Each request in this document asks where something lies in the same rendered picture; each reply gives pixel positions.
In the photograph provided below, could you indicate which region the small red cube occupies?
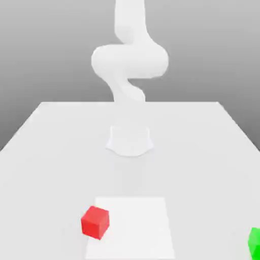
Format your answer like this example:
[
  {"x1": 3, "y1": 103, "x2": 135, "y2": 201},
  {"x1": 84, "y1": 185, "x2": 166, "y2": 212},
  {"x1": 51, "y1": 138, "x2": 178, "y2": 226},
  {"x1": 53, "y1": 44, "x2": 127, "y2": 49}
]
[{"x1": 80, "y1": 205, "x2": 111, "y2": 241}]

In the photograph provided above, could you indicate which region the small green cube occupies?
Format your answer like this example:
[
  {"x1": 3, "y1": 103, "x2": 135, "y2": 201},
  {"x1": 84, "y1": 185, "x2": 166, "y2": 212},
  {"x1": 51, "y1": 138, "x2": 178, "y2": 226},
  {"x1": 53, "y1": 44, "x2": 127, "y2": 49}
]
[{"x1": 247, "y1": 227, "x2": 260, "y2": 260}]

